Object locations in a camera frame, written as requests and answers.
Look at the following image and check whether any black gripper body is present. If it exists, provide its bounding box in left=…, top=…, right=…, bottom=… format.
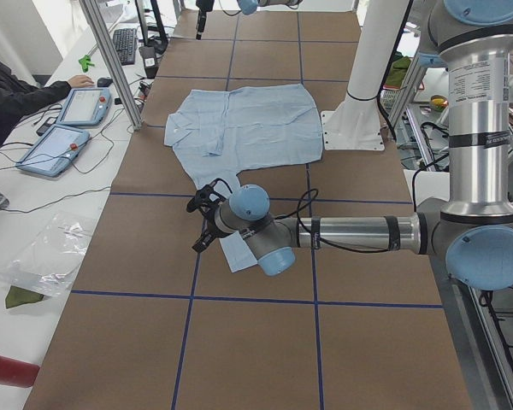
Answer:
left=203, top=204, right=233, bottom=239
left=196, top=0, right=215, bottom=13

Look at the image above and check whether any light blue button shirt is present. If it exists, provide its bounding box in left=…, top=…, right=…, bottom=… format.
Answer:
left=164, top=84, right=323, bottom=276

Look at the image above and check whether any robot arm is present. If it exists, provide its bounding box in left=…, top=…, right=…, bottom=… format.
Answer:
left=196, top=0, right=302, bottom=40
left=187, top=1, right=513, bottom=290

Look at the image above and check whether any black keyboard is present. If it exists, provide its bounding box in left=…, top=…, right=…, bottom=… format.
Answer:
left=112, top=28, right=138, bottom=66

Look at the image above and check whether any black computer mouse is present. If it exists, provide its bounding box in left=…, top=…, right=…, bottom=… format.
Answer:
left=97, top=77, right=113, bottom=87

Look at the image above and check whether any green clamp tool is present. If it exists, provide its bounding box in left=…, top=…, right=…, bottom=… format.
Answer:
left=78, top=55, right=95, bottom=73

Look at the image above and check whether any upper blue teach pendant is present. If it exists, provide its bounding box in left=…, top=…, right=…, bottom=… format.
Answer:
left=56, top=87, right=111, bottom=127

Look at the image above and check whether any blue teach pendant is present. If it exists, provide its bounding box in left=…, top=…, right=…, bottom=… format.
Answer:
left=15, top=125, right=90, bottom=178
left=56, top=87, right=111, bottom=127

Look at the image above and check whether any clear plastic bag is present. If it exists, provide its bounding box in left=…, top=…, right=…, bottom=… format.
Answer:
left=0, top=212, right=97, bottom=296

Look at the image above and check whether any lower blue teach pendant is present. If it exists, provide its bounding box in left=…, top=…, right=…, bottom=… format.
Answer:
left=15, top=125, right=90, bottom=178

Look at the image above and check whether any olive green cloth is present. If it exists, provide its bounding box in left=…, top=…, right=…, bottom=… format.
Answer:
left=5, top=285, right=44, bottom=309

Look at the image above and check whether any person in black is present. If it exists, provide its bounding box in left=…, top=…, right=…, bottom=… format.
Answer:
left=0, top=62, right=95, bottom=146

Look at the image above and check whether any red bottle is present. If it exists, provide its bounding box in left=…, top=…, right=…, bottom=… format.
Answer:
left=0, top=355, right=40, bottom=388

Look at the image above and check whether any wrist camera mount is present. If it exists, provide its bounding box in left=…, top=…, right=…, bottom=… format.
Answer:
left=186, top=178, right=233, bottom=215

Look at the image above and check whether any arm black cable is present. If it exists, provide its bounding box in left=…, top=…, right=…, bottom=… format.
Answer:
left=297, top=187, right=416, bottom=253

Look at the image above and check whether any aluminium frame post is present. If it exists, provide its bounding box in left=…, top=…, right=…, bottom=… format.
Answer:
left=80, top=0, right=142, bottom=131

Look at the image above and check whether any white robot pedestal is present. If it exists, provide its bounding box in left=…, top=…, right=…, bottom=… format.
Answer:
left=321, top=0, right=411, bottom=151

